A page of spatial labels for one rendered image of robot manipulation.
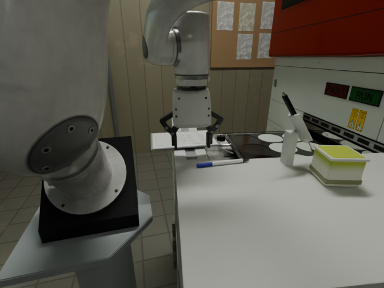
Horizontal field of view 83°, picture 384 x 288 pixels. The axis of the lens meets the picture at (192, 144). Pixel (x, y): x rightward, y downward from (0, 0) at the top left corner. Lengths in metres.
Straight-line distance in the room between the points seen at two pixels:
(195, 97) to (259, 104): 2.84
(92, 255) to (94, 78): 0.42
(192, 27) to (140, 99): 2.36
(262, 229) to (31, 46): 0.36
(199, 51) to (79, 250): 0.51
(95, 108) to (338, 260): 0.35
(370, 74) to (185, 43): 0.62
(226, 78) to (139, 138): 1.41
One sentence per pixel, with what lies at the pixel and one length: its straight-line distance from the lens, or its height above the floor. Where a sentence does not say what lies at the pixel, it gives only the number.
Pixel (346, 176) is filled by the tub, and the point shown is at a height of 0.99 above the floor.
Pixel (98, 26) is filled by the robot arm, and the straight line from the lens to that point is 0.23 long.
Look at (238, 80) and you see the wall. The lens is 3.13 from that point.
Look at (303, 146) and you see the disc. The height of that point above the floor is 0.90.
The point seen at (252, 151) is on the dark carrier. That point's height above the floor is 0.90.
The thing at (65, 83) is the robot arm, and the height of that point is 1.20.
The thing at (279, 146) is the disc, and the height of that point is 0.90.
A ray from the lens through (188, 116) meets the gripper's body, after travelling 0.55.
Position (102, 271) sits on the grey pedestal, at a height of 0.69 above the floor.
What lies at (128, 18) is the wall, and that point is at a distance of 2.82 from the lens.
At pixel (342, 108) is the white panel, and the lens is 0.98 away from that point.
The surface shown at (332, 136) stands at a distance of 1.00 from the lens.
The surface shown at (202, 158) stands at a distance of 0.60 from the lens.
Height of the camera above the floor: 1.22
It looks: 22 degrees down
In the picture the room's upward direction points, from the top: straight up
